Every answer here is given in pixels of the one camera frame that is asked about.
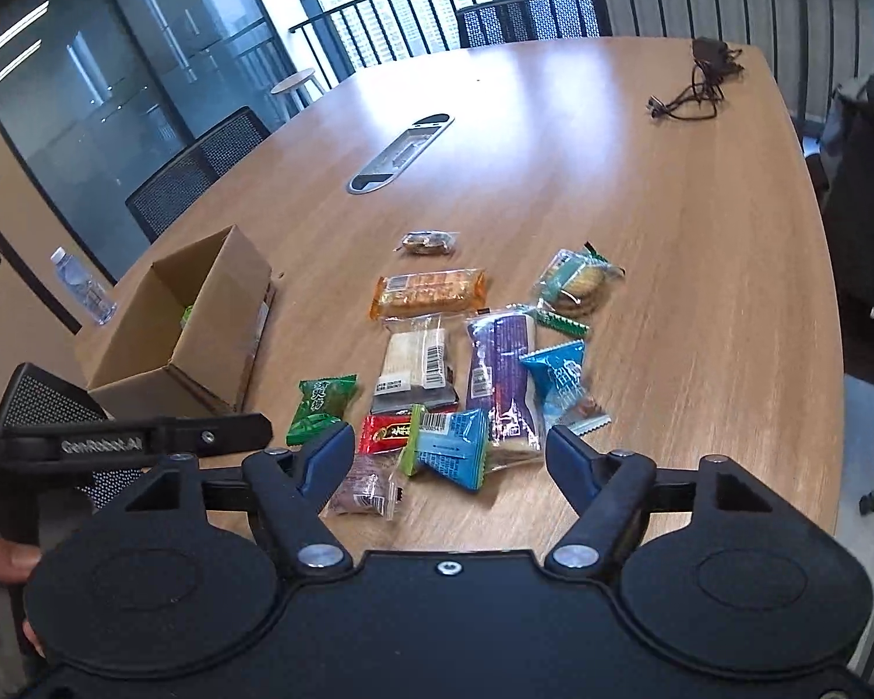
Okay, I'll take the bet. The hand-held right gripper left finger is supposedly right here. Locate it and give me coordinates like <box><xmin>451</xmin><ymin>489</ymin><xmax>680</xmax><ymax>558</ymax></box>
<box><xmin>109</xmin><ymin>421</ymin><xmax>355</xmax><ymax>573</ymax></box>

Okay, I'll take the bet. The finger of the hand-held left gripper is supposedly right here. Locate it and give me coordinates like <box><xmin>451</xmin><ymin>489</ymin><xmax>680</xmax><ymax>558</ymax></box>
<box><xmin>153</xmin><ymin>414</ymin><xmax>272</xmax><ymax>457</ymax></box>

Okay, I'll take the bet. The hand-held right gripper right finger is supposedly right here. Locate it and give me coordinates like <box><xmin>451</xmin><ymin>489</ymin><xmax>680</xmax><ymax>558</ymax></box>
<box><xmin>545</xmin><ymin>424</ymin><xmax>795</xmax><ymax>570</ymax></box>

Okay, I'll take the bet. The pink brown snack packet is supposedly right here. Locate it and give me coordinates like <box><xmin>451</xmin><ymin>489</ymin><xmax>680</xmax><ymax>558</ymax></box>
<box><xmin>320</xmin><ymin>453</ymin><xmax>407</xmax><ymax>523</ymax></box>

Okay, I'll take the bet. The dark green snack packet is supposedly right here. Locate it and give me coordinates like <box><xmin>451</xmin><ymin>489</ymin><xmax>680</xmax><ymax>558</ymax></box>
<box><xmin>286</xmin><ymin>373</ymin><xmax>360</xmax><ymax>447</ymax></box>

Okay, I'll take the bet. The red snack packet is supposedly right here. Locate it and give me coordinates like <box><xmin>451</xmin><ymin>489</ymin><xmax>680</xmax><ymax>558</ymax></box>
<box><xmin>358</xmin><ymin>411</ymin><xmax>418</xmax><ymax>456</ymax></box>

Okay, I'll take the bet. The blue snack packet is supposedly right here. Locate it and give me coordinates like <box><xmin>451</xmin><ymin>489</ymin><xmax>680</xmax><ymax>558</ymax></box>
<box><xmin>397</xmin><ymin>408</ymin><xmax>491</xmax><ymax>492</ymax></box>
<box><xmin>519</xmin><ymin>341</ymin><xmax>614</xmax><ymax>442</ymax></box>

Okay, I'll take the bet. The brown cardboard box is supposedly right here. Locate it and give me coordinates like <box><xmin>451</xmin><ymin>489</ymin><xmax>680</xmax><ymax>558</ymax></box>
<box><xmin>73</xmin><ymin>224</ymin><xmax>278</xmax><ymax>419</ymax></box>

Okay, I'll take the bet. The purple snack packet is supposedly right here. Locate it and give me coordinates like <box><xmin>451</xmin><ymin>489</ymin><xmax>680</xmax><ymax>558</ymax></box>
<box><xmin>464</xmin><ymin>306</ymin><xmax>544</xmax><ymax>463</ymax></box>

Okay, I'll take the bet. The clear biscuit packet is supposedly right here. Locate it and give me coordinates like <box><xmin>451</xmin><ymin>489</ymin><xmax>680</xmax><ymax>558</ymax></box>
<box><xmin>370</xmin><ymin>312</ymin><xmax>461</xmax><ymax>412</ymax></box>

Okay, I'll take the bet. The small green stick packet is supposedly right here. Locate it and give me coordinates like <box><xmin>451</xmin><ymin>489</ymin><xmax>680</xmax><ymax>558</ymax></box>
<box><xmin>535</xmin><ymin>308</ymin><xmax>591</xmax><ymax>338</ymax></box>

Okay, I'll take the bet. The green clear cookie packet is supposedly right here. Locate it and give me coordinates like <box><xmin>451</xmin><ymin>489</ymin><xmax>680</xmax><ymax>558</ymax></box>
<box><xmin>535</xmin><ymin>242</ymin><xmax>626</xmax><ymax>316</ymax></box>

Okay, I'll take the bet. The orange biscuit packet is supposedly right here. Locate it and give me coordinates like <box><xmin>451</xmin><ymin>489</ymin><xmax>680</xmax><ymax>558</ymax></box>
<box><xmin>368</xmin><ymin>267</ymin><xmax>491</xmax><ymax>323</ymax></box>

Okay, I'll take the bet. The small clear nut packet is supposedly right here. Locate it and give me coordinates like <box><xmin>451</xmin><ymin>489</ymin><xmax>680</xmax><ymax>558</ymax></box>
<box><xmin>395</xmin><ymin>229</ymin><xmax>461</xmax><ymax>257</ymax></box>

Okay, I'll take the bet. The person's left hand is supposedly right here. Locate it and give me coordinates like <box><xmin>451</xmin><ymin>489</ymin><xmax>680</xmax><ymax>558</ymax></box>
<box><xmin>0</xmin><ymin>531</ymin><xmax>43</xmax><ymax>585</ymax></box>

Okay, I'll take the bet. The black mesh office chair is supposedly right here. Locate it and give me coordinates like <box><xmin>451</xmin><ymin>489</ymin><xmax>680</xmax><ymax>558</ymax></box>
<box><xmin>0</xmin><ymin>362</ymin><xmax>150</xmax><ymax>511</ymax></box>
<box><xmin>124</xmin><ymin>105</ymin><xmax>272</xmax><ymax>245</ymax></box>
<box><xmin>455</xmin><ymin>0</ymin><xmax>613</xmax><ymax>52</ymax></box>

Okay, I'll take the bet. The clear water bottle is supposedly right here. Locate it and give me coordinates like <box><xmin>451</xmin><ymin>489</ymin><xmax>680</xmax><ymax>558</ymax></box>
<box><xmin>50</xmin><ymin>246</ymin><xmax>118</xmax><ymax>326</ymax></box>

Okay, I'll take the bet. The round wooden stool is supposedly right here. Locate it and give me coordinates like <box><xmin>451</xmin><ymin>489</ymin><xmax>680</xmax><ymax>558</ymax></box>
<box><xmin>271</xmin><ymin>67</ymin><xmax>329</xmax><ymax>125</ymax></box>

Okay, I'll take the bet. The grey table cable port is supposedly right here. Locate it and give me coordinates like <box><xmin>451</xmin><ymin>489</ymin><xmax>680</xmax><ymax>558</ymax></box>
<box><xmin>346</xmin><ymin>112</ymin><xmax>454</xmax><ymax>195</ymax></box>

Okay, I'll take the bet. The black power adapter with cable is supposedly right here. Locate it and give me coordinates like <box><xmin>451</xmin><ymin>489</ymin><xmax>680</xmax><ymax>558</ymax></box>
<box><xmin>644</xmin><ymin>36</ymin><xmax>744</xmax><ymax>125</ymax></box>

